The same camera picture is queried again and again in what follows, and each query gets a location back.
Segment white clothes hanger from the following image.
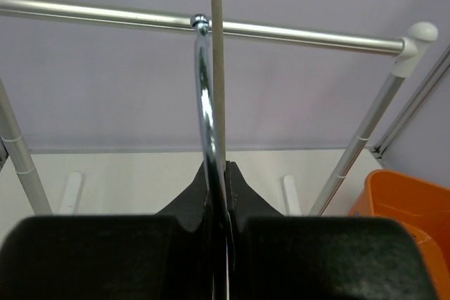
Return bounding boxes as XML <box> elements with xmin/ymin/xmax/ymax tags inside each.
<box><xmin>191</xmin><ymin>0</ymin><xmax>233</xmax><ymax>299</ymax></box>

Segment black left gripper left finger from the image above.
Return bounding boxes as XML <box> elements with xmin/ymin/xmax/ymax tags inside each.
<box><xmin>1</xmin><ymin>169</ymin><xmax>212</xmax><ymax>299</ymax></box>

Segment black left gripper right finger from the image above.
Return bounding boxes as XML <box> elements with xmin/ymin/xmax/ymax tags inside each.
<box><xmin>225</xmin><ymin>162</ymin><xmax>438</xmax><ymax>299</ymax></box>

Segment white metal clothes rack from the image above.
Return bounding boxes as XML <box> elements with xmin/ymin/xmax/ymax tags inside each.
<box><xmin>1</xmin><ymin>0</ymin><xmax>438</xmax><ymax>215</ymax></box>

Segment orange plastic basket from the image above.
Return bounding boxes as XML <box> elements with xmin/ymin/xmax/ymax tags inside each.
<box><xmin>349</xmin><ymin>169</ymin><xmax>449</xmax><ymax>299</ymax></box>

